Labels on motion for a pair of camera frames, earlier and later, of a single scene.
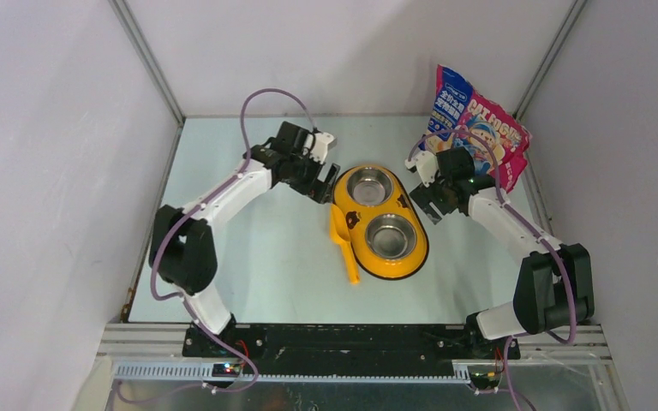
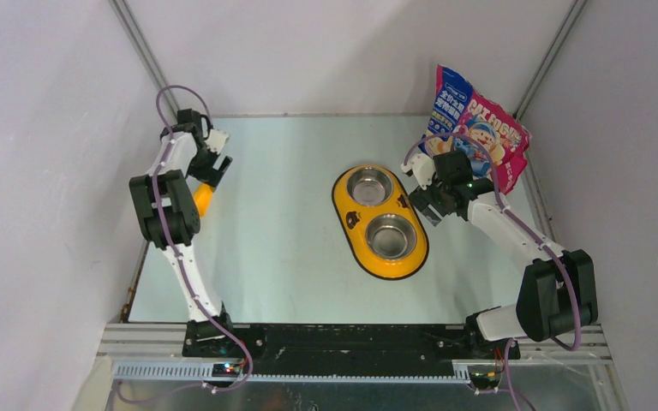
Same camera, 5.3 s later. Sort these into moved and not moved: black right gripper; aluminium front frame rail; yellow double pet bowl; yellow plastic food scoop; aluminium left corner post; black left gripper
Moved: black left gripper; yellow plastic food scoop
Not moved: yellow double pet bowl; black right gripper; aluminium front frame rail; aluminium left corner post
